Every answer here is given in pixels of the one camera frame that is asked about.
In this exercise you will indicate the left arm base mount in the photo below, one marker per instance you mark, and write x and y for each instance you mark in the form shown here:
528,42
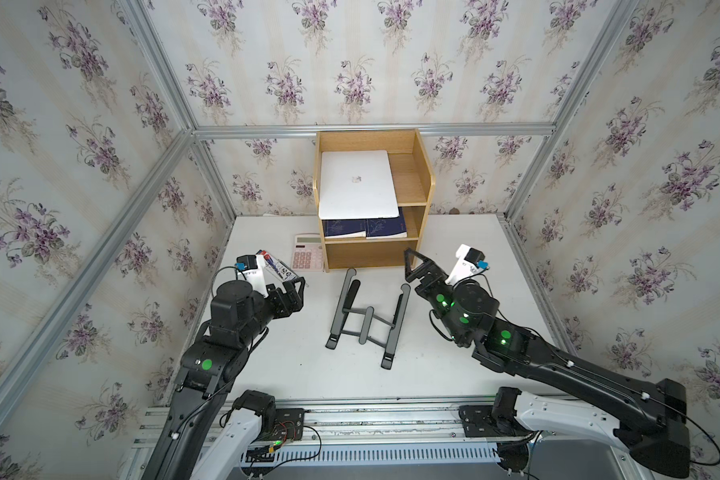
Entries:
270,420

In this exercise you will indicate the right navy notebook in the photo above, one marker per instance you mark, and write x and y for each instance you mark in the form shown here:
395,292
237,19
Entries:
387,227

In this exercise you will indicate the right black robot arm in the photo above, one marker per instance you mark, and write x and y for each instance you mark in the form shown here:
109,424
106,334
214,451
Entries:
651,417

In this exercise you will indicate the wooden shelf unit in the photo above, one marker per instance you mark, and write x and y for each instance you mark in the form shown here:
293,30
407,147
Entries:
414,182

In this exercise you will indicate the pink calculator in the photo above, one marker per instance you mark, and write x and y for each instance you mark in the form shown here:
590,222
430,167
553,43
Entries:
307,253

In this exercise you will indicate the white laptop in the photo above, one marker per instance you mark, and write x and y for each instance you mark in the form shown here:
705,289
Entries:
356,185

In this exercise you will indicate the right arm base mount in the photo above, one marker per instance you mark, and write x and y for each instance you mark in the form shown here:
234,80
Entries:
498,421

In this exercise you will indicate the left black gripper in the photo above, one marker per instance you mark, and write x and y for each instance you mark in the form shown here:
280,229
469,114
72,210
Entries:
294,304

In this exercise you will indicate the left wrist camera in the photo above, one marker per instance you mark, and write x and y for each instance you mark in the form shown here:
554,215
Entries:
251,267

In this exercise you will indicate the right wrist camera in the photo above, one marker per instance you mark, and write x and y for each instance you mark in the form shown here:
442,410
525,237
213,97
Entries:
470,262

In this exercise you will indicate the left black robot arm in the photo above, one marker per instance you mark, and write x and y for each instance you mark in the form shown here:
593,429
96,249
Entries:
210,366

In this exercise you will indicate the blue white pencil box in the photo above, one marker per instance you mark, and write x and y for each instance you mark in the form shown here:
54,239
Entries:
277,267

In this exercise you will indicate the left navy notebook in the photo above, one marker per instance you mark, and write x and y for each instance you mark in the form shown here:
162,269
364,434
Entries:
340,229

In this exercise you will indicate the grey laptop stand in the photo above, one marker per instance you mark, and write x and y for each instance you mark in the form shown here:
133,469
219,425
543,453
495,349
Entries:
345,308

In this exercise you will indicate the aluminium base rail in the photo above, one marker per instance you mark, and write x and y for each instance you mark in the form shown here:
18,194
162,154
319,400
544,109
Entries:
392,431

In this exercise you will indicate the navy notebook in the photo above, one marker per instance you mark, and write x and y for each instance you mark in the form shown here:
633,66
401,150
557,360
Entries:
340,229
387,227

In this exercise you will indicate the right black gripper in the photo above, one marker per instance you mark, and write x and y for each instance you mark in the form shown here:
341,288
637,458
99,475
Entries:
438,276

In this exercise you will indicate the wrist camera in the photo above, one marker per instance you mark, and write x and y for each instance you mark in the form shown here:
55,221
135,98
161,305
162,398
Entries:
251,267
470,262

